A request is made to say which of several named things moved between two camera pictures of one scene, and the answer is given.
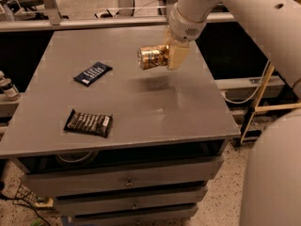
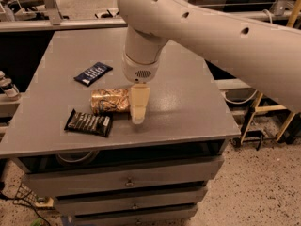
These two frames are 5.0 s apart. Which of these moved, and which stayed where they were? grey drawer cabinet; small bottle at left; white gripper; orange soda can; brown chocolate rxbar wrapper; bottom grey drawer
Moved: white gripper; orange soda can
Stayed: brown chocolate rxbar wrapper; bottom grey drawer; grey drawer cabinet; small bottle at left
